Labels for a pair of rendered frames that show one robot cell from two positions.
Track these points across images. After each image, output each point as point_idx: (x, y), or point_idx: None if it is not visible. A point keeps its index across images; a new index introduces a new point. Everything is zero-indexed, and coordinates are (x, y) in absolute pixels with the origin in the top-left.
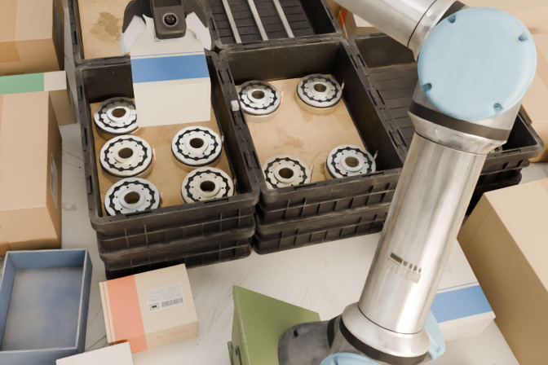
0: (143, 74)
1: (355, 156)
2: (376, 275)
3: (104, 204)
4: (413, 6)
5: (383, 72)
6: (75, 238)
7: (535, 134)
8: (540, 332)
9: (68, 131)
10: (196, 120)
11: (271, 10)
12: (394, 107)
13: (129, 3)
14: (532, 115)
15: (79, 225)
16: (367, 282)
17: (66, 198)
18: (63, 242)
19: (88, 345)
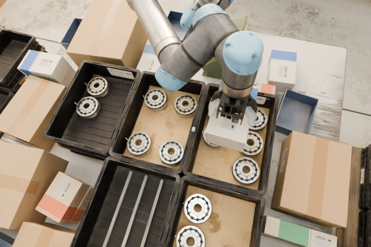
0: (252, 92)
1: (152, 99)
2: None
3: (266, 122)
4: None
5: (96, 147)
6: (275, 145)
7: (80, 65)
8: (141, 30)
9: (265, 213)
10: None
11: (116, 230)
12: (110, 124)
13: (253, 102)
14: (61, 89)
15: (272, 151)
16: None
17: (275, 168)
18: (281, 145)
19: (279, 100)
